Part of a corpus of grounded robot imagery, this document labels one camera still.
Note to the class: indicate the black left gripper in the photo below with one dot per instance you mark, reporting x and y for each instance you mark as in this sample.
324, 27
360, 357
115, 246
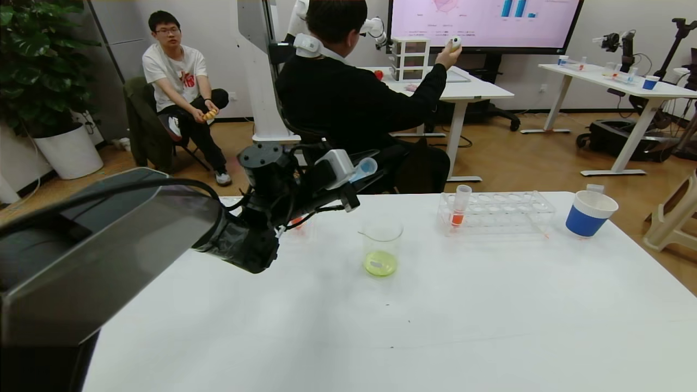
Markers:
349, 202

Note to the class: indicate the test tube with blue pigment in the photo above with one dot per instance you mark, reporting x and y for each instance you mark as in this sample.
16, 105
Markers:
366, 169

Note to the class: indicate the test tube with yellow pigment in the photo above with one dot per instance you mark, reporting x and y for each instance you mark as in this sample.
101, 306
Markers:
594, 188

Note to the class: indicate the black distant robot arm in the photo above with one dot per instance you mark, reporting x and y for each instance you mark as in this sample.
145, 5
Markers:
627, 49

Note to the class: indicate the black and gray left arm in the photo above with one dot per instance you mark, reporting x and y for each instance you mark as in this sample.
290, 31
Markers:
109, 245

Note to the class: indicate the white humanoid robot arm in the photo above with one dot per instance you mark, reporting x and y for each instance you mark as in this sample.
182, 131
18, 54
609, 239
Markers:
375, 26

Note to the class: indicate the clear acrylic test tube rack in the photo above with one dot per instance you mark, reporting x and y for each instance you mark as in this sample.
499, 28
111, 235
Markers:
305, 231
490, 214

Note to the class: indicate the test tube with orange pigment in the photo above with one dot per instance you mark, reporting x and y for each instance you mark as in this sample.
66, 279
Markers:
457, 219
297, 221

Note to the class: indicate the clear glass beaker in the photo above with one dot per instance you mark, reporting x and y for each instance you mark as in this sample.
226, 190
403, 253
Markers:
381, 261

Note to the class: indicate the small clear tube rack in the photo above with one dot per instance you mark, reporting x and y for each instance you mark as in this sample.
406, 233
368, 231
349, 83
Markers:
577, 64
621, 76

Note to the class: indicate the black office chair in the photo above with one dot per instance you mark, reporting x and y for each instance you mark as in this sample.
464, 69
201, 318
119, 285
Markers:
305, 133

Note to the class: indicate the person in black sweater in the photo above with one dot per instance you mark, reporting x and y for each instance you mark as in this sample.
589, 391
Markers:
348, 103

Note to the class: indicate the white drawer organizer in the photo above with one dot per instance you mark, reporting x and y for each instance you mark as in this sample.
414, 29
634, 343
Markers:
411, 54

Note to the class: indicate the gray tablet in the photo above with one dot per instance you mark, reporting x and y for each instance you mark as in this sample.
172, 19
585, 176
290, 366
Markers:
457, 78

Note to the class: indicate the black screen stand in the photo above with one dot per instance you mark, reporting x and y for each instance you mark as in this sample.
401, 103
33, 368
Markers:
490, 112

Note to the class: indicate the white robot tower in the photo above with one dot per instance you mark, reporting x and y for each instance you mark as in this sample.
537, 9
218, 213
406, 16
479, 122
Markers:
261, 81

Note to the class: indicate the white neck device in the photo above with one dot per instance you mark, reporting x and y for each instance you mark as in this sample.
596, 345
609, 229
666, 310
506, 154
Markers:
306, 43

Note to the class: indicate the white handheld controller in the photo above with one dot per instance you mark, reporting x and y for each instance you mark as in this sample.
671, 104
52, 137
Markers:
455, 43

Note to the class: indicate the large black display screen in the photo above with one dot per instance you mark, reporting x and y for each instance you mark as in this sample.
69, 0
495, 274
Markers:
490, 24

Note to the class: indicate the black folding chair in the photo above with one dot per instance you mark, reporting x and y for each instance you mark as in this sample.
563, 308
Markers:
163, 122

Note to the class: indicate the blue and white paper cup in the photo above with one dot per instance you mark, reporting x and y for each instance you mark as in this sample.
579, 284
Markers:
585, 220

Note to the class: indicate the man in white t-shirt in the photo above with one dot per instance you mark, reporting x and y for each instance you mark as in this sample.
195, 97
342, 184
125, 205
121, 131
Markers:
174, 68

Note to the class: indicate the dark green jacket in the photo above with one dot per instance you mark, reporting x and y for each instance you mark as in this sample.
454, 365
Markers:
143, 124

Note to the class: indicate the long white standing desk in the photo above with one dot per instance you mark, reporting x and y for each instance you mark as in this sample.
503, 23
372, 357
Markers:
593, 77

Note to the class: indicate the white plant pot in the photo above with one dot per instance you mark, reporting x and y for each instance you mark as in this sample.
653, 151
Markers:
69, 153

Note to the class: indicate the cream plastic stool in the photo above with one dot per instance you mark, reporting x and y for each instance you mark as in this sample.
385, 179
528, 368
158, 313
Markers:
672, 218

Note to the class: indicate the black tripod stand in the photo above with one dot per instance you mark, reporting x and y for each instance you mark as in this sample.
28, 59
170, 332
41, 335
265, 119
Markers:
678, 37

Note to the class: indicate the large green leafy plant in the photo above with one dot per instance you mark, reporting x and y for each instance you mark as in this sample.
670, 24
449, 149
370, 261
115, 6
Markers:
38, 65

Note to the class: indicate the white pillar base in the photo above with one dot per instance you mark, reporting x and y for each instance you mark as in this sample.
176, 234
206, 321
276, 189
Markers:
6, 191

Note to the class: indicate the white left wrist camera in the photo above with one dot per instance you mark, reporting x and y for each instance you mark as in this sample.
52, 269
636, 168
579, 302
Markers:
337, 167

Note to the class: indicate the gray wall cabinet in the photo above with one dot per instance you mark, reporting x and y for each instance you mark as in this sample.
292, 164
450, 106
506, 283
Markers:
125, 32

